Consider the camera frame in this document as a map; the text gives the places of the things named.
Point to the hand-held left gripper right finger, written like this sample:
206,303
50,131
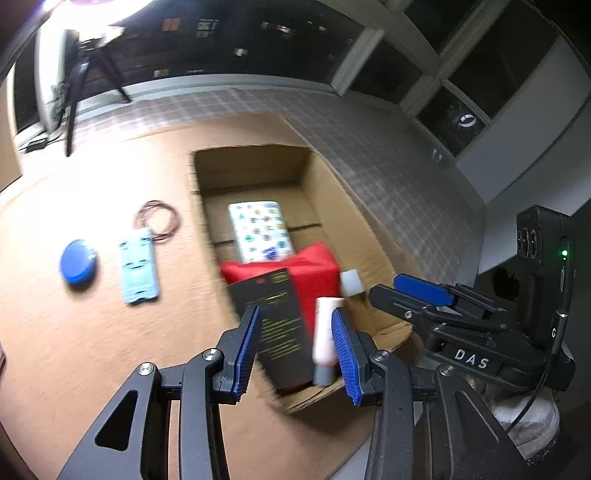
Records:
346,355

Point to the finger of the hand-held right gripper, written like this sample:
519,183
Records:
425,288
406,314

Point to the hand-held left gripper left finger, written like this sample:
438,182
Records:
247,355

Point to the pale pink bottle grey cap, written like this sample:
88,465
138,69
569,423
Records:
325,332

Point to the black box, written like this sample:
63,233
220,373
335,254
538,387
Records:
277,332

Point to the small pale cylinder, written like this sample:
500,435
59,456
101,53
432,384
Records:
352,282

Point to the red fabric pouch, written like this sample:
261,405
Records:
318,277

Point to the printed tissue pack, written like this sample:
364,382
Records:
258,230

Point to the cardboard box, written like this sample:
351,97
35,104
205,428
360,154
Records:
258,170

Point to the white shoe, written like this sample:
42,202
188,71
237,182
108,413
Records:
531,424

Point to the light blue phone stand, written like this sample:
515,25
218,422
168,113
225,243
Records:
138,272

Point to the brown rubber band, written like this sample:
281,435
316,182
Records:
177,221

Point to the blue round case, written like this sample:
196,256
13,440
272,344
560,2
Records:
78,265

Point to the black tripod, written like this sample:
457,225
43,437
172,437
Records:
71,115

